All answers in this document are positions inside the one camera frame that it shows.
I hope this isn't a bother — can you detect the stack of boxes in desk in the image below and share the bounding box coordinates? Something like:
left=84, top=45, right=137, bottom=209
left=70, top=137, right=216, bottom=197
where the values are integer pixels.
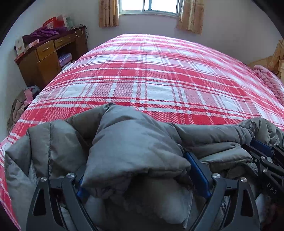
left=58, top=52, right=73, bottom=68

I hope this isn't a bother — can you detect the brown wooden desk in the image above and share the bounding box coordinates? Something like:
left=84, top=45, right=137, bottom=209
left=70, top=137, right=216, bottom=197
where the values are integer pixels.
left=14, top=27, right=89, bottom=90

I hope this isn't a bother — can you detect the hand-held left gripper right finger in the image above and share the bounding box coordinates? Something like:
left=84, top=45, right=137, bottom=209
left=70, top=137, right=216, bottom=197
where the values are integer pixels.
left=184, top=152, right=261, bottom=231

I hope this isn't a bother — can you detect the long beige patterned curtain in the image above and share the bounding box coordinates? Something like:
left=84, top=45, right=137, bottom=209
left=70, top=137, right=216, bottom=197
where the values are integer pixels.
left=267, top=39, right=284, bottom=75

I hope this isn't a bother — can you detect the pile of clothes on floor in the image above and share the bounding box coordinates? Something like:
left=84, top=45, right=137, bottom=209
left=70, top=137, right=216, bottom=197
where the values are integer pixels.
left=7, top=85, right=42, bottom=134

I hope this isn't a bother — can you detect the grey puffer jacket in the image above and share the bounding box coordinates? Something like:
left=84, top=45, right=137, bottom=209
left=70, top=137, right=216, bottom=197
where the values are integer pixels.
left=4, top=103, right=284, bottom=231

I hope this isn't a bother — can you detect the flat pink box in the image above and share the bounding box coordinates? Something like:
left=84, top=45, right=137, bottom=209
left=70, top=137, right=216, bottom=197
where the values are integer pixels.
left=14, top=39, right=41, bottom=63

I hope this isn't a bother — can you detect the bed with red plaid sheet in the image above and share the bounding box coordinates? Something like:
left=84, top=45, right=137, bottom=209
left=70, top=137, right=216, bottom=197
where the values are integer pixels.
left=0, top=33, right=284, bottom=231

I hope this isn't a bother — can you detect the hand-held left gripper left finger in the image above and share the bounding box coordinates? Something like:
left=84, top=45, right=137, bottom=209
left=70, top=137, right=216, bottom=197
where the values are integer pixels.
left=26, top=173, right=98, bottom=231

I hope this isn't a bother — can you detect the pink folded quilt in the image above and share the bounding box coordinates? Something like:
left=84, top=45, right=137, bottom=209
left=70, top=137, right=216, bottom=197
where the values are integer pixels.
left=253, top=65, right=284, bottom=106

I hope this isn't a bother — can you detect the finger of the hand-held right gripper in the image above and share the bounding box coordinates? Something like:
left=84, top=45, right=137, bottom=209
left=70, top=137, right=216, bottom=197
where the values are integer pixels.
left=271, top=143, right=284, bottom=169
left=243, top=138, right=274, bottom=159

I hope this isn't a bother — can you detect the red gift box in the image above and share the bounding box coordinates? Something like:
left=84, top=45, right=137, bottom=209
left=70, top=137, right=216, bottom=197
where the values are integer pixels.
left=43, top=15, right=67, bottom=30

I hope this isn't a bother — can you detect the white upright box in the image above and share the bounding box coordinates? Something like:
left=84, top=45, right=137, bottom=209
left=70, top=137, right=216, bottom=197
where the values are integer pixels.
left=14, top=37, right=25, bottom=57

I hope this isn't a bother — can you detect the window with grey frame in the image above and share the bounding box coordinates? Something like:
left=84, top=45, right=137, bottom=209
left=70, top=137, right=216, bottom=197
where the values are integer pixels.
left=119, top=0, right=182, bottom=16

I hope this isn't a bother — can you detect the white cable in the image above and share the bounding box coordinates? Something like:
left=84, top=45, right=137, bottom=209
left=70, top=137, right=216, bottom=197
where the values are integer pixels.
left=73, top=25, right=87, bottom=39

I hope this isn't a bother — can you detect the purple puffer jacket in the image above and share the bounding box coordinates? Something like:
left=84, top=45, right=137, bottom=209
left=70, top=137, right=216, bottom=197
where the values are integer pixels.
left=22, top=27, right=67, bottom=44

